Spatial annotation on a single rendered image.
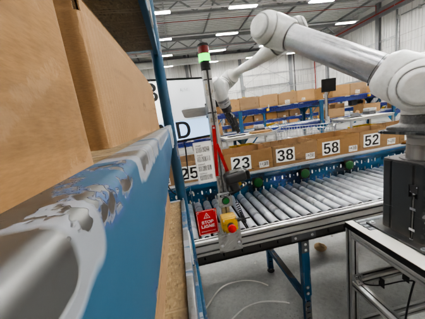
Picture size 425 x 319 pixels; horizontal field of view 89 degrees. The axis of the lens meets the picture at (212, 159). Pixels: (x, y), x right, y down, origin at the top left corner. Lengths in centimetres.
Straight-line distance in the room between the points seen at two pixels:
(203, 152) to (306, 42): 61
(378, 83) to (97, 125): 86
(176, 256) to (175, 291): 7
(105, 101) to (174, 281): 25
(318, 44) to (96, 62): 90
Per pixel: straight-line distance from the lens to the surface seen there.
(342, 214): 144
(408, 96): 85
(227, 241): 118
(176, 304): 32
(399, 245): 119
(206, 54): 104
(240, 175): 101
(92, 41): 19
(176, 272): 36
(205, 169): 103
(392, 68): 91
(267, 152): 176
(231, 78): 162
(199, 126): 111
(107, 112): 18
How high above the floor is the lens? 135
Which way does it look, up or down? 11 degrees down
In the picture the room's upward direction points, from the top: 8 degrees counter-clockwise
